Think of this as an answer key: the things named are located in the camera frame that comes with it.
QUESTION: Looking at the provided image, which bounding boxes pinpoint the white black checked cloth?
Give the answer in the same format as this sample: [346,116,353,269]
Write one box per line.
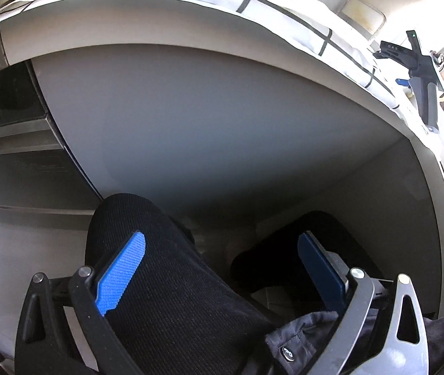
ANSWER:
[0,0,402,112]

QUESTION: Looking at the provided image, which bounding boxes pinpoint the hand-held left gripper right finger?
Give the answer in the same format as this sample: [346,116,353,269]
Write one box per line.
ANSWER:
[297,231,429,375]

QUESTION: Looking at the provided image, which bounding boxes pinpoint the white cutting board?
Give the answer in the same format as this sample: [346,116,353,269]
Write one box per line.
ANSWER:
[343,0,387,38]

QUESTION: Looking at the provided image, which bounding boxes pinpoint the dark grey jacket hem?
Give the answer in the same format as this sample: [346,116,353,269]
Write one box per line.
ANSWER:
[263,308,444,375]

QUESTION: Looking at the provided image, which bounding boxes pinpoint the metal wire rack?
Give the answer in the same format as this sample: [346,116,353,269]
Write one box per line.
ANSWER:
[341,0,387,42]

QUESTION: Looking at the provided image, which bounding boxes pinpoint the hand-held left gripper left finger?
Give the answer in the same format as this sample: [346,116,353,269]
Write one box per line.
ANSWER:
[14,231,146,375]

